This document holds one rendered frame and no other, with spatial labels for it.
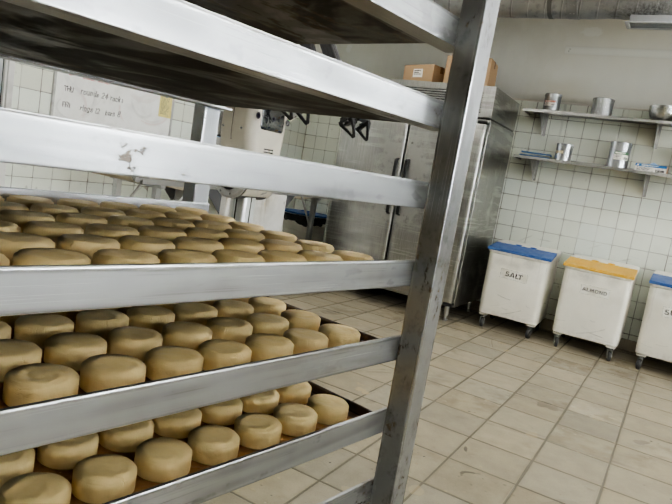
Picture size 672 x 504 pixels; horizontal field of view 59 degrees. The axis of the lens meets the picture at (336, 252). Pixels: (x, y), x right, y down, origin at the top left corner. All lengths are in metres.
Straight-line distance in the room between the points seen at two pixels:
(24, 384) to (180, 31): 0.27
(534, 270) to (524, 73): 1.96
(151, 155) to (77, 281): 0.10
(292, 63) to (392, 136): 5.04
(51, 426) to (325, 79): 0.34
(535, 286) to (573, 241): 0.77
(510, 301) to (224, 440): 4.91
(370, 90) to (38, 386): 0.37
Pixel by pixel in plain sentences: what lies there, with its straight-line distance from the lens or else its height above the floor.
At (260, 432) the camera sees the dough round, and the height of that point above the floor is 0.88.
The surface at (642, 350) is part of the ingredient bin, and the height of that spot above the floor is 0.16.
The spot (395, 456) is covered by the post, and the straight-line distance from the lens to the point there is 0.74.
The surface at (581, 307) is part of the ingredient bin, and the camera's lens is 5.32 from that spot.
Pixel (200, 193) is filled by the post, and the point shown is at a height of 1.08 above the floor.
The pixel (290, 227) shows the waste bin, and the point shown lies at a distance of 6.46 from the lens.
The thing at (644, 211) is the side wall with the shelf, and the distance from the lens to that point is 5.90.
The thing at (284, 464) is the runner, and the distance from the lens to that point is 0.62.
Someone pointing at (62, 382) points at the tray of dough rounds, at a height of 0.97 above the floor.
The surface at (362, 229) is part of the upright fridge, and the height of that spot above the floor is 0.65.
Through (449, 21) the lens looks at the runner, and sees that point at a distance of 0.69.
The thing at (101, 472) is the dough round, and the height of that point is 0.88.
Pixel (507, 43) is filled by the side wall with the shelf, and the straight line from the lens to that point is 6.33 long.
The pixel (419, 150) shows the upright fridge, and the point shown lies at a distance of 5.42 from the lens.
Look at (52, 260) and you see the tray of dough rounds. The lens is 0.45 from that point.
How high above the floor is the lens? 1.15
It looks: 8 degrees down
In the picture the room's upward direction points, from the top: 10 degrees clockwise
